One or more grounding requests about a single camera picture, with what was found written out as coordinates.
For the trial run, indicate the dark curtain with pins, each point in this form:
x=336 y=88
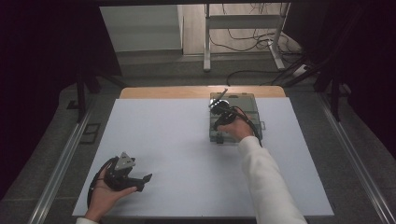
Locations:
x=370 y=68
x=37 y=77

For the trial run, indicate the white table sheet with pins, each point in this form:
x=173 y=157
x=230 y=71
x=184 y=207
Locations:
x=174 y=161

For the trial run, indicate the white metal desk frame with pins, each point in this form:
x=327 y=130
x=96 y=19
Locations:
x=243 y=21

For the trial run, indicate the aluminium floor rail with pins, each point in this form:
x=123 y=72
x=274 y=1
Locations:
x=355 y=155
x=59 y=168

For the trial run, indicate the white power strip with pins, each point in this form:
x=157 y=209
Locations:
x=300 y=70

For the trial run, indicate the dark metal stand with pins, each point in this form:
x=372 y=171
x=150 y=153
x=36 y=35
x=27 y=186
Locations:
x=81 y=93
x=334 y=93

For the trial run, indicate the person's left hand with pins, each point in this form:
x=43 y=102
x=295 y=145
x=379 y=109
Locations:
x=104 y=199

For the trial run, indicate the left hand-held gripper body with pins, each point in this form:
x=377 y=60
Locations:
x=120 y=174

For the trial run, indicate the white cabinet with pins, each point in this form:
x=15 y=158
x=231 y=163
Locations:
x=140 y=28

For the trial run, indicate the person's right hand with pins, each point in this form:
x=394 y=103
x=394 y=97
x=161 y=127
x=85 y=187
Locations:
x=238 y=127

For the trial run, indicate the black rectangular floor frame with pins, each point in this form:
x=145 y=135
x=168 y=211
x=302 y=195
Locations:
x=90 y=133

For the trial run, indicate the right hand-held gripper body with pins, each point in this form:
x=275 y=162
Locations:
x=222 y=110

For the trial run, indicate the clear plastic compartment box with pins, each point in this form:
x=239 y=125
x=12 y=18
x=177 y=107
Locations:
x=252 y=109

